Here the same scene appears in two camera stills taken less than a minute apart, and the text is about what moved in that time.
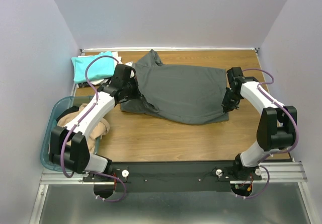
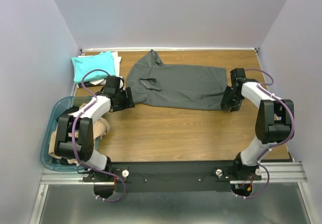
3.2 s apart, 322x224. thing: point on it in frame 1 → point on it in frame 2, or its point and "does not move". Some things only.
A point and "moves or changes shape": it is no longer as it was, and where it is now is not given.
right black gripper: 226,105 does not move
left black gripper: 136,94 → 128,102
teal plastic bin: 61,105 does not move
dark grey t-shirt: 177,94 moves or changes shape
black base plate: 171,176 does not move
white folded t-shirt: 116,57 does not move
